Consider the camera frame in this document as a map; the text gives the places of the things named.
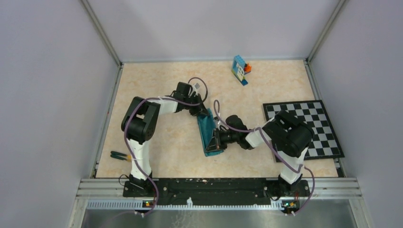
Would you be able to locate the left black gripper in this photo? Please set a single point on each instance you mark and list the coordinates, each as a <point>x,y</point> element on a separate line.
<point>199,109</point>

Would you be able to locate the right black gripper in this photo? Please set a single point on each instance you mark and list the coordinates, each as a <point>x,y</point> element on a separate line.
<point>215,142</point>

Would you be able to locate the teal cloth napkin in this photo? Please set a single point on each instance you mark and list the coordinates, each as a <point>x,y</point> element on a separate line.
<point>206,126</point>

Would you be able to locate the colourful toy block house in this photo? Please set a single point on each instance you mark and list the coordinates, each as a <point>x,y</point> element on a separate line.
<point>240,68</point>

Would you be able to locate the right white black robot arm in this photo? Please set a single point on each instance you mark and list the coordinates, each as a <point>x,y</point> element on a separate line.
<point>287,137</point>

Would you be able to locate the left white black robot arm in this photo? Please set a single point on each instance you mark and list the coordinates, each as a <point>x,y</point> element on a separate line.
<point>140,120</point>

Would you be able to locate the black white checkerboard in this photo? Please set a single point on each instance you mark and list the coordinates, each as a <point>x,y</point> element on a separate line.
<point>325,144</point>

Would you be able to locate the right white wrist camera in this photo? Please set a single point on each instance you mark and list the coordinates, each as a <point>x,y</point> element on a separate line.
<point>218,122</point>

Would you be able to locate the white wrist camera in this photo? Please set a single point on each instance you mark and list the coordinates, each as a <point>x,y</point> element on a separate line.
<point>194,89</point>
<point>218,122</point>

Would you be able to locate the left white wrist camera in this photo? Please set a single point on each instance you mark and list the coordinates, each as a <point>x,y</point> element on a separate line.
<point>194,89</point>

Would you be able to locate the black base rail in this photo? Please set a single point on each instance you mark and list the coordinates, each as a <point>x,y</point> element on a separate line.
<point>220,192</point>

